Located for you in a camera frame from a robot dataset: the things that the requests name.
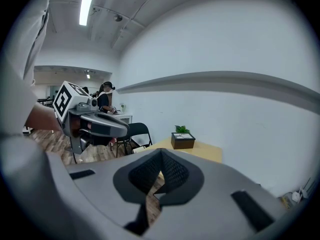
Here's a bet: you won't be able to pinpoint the long ceiling light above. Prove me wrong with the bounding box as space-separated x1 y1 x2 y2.
79 0 99 27

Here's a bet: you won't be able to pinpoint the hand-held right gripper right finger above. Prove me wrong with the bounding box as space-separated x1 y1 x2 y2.
143 148 288 240

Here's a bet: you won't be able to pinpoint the black folding chair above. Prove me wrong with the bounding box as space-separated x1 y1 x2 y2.
115 122 154 158

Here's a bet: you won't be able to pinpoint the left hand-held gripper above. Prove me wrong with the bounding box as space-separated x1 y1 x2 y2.
52 80 131 155

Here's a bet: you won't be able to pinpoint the person's left forearm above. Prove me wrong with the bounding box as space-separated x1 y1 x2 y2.
24 102 63 133

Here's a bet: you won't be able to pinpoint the green plant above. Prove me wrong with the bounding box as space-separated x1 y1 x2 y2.
174 124 192 135

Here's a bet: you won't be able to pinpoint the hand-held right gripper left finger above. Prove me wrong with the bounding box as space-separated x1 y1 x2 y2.
46 148 163 237

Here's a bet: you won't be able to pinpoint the light wooden table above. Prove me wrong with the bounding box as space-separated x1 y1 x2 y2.
131 137 223 182

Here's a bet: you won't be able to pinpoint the white router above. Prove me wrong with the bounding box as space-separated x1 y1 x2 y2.
290 176 319 205

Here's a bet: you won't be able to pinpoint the white desk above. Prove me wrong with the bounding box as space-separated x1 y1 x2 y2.
109 111 134 125

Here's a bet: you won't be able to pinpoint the dark brown box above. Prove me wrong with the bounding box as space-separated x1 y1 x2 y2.
170 131 197 151

